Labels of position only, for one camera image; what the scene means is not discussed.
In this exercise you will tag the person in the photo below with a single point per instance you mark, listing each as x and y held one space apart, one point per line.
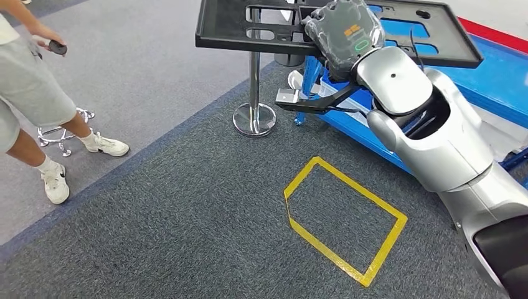
29 86

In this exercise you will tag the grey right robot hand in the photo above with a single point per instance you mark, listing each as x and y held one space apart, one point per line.
346 37

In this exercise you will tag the red barrier belt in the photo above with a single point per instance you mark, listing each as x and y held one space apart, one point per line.
495 35

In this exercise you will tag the person's hand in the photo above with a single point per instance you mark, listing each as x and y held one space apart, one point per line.
45 35

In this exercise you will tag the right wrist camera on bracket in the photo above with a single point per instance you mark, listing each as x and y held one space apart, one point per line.
301 106

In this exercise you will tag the thin black stanchion post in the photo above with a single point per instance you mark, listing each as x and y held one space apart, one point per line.
288 61

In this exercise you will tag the yellow floor tape square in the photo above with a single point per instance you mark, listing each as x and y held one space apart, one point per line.
383 247

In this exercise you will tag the chrome stanchion post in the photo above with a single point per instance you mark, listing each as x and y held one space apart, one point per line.
254 119

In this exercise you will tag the long black plastic part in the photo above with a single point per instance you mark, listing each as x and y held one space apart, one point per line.
222 24

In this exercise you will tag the black round handheld device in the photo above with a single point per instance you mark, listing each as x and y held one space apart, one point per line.
58 48

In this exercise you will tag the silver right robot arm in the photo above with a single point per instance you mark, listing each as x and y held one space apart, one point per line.
445 157

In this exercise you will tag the blue metal shelf rack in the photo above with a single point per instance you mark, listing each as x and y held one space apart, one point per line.
495 82

